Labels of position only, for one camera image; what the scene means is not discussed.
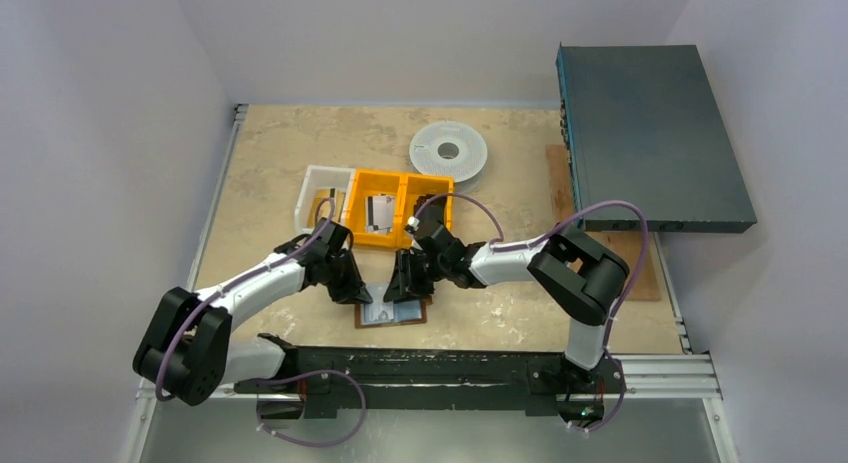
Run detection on white plastic bin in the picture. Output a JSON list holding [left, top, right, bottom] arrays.
[[294, 165, 355, 233]]

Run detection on purple cable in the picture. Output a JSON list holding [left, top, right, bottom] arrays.
[[410, 192, 651, 355], [153, 196, 336, 403]]

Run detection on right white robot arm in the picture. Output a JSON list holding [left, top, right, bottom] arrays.
[[382, 217, 630, 390]]

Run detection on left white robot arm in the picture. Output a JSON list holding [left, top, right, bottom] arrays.
[[132, 218, 371, 406]]

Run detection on dark blue flat box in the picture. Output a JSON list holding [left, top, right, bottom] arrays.
[[556, 45, 757, 234]]

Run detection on grey filament spool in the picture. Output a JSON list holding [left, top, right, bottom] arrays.
[[409, 121, 488, 183]]

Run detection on tan cards in white bin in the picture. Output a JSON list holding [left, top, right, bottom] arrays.
[[308, 188, 347, 225]]

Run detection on wooden board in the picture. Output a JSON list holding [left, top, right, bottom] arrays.
[[545, 144, 664, 301]]

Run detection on orange double plastic bin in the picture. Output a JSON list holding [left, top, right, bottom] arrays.
[[344, 169, 454, 250]]

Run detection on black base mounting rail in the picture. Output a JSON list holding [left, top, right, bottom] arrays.
[[234, 335, 627, 424]]

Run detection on stack of silver cards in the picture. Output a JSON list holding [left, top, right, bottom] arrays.
[[365, 194, 396, 235]]

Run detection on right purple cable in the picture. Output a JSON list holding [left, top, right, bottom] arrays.
[[410, 192, 651, 355]]

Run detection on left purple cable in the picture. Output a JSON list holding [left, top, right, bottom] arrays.
[[153, 196, 336, 403]]

